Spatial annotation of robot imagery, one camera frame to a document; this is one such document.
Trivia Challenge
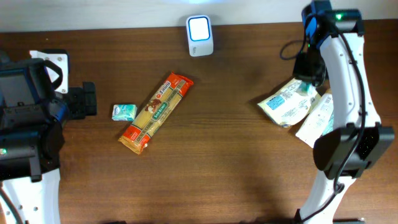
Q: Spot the small teal tissue pack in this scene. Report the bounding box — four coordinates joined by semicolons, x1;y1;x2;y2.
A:
296;82;318;98

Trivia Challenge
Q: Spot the cream noodle packet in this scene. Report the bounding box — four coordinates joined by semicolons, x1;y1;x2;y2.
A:
257;78;321;128

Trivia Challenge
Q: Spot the white label packet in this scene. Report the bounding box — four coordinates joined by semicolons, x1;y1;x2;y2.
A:
295;89;333;148

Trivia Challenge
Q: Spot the orange spaghetti packet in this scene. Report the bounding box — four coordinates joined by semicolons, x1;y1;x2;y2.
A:
118;73;193;154

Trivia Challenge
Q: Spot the teal flushable wipes pack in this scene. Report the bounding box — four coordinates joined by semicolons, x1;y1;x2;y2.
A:
322;112;334;136

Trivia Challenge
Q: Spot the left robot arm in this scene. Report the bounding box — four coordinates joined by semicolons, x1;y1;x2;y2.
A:
1;49;97;223

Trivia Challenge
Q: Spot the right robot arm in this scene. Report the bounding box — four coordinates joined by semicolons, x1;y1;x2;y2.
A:
294;1;395;223

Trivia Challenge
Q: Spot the white barcode scanner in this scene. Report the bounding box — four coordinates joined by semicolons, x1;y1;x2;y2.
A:
186;15;214;57

